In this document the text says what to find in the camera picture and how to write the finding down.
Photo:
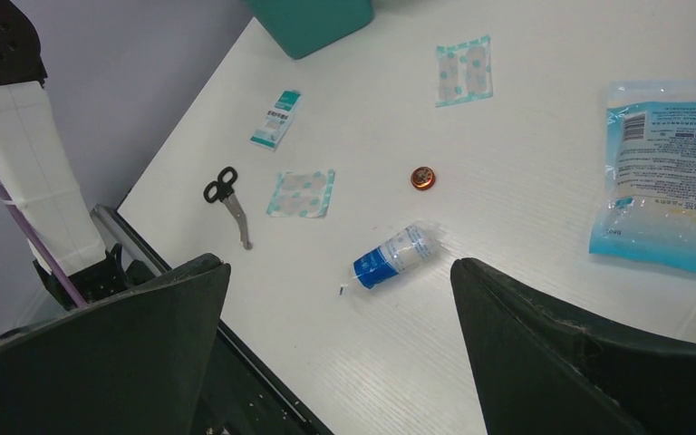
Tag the bandage strip pack upper centre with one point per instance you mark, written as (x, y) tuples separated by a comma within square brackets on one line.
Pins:
[(464, 71)]

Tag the blue white bandage roll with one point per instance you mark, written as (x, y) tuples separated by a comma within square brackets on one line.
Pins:
[(412, 248)]

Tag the black handled bandage scissors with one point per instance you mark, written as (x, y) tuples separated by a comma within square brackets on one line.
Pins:
[(221, 189)]

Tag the teal medical gauze packet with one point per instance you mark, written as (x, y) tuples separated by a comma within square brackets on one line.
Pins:
[(277, 120)]

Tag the blue cotton swab bag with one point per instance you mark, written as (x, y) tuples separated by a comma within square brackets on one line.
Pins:
[(649, 213)]

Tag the bandage strip pack near scissors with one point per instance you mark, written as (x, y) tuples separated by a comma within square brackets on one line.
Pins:
[(306, 195)]

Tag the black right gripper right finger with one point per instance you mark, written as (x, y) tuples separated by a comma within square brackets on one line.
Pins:
[(544, 366)]

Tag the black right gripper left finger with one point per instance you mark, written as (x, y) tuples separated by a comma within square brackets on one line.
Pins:
[(133, 363)]

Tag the teal medicine kit box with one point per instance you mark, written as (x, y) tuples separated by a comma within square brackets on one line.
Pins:
[(302, 27)]

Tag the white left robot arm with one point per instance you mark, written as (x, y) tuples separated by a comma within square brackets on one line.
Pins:
[(37, 184)]

